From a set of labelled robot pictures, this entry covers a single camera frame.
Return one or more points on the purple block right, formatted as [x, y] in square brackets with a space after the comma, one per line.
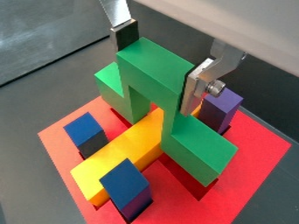
[219, 109]

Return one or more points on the yellow long bar block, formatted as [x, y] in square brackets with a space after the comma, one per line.
[136, 144]

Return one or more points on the blue block left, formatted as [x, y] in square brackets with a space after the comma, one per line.
[87, 135]

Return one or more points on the blue block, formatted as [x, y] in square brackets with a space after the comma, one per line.
[87, 135]
[128, 189]

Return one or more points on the blue block right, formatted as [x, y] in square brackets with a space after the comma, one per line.
[128, 189]

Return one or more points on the red base board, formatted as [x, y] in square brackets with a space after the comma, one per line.
[260, 149]

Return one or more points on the green bridge-shaped block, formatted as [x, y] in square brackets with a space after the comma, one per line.
[145, 76]

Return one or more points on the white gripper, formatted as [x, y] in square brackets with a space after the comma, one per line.
[260, 27]

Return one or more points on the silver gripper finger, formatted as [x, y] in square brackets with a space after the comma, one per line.
[123, 32]

